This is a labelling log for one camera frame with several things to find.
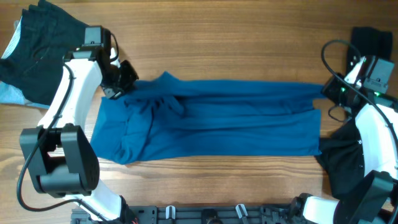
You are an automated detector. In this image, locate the blue polo shirt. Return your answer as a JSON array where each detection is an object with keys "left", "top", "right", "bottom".
[{"left": 91, "top": 72, "right": 322, "bottom": 164}]

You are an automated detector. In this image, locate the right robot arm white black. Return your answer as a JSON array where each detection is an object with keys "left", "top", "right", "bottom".
[{"left": 283, "top": 55, "right": 397, "bottom": 223}]

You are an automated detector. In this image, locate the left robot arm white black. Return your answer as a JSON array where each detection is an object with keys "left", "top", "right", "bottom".
[{"left": 16, "top": 26, "right": 139, "bottom": 223}]

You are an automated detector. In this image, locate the black garment with white logo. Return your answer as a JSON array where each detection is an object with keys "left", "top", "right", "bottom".
[{"left": 316, "top": 27, "right": 393, "bottom": 200}]

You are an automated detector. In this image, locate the folded dark navy garment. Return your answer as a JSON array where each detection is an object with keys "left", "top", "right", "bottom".
[{"left": 1, "top": 0, "right": 87, "bottom": 105}]

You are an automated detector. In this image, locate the folded light blue garment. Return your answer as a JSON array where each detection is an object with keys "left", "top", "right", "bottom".
[{"left": 1, "top": 19, "right": 49, "bottom": 109}]

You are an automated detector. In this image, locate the left black cable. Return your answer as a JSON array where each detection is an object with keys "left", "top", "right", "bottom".
[{"left": 16, "top": 32, "right": 121, "bottom": 224}]

